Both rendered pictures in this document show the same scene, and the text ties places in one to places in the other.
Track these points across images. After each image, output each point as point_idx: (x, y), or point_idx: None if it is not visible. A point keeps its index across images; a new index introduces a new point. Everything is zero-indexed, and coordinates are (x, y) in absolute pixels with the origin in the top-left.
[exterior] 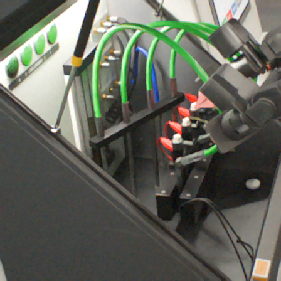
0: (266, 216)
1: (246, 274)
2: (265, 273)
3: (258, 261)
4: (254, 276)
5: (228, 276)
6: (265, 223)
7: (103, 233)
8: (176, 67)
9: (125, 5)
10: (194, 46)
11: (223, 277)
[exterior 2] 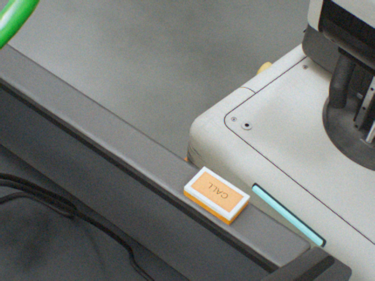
0: (47, 109)
1: (94, 241)
2: (239, 193)
3: (195, 187)
4: (233, 217)
5: (80, 279)
6: (69, 121)
7: None
8: None
9: None
10: None
11: (306, 274)
